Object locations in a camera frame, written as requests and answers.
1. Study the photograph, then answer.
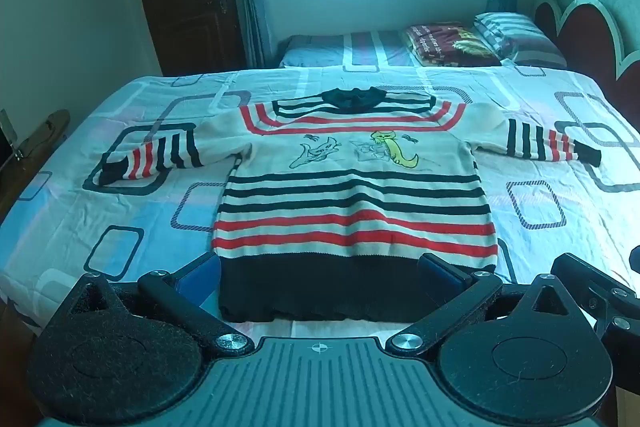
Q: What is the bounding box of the striped mattress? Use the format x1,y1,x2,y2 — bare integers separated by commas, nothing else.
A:
277,29,506,70

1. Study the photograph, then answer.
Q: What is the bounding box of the scalloped red headboard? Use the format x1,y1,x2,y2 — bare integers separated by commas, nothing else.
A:
531,0,640,130

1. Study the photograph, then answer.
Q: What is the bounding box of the striped knit sweater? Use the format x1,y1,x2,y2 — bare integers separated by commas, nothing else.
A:
97,87,603,324

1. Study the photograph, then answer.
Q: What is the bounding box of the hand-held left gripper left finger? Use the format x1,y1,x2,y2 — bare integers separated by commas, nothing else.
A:
67,252,255,355

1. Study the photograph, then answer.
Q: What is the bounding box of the striped pillow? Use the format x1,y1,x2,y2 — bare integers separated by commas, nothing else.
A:
472,11,568,69

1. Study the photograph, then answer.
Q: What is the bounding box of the folded red blanket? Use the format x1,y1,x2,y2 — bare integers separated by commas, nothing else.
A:
404,23,502,68

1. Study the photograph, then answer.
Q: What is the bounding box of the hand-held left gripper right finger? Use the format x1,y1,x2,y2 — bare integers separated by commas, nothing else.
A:
387,252,581,355

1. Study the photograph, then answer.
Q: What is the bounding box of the wooden bed frame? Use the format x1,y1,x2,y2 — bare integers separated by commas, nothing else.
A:
0,109,71,220

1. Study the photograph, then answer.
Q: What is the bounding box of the patterned bed sheet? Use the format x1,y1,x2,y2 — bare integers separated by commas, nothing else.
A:
0,66,640,343

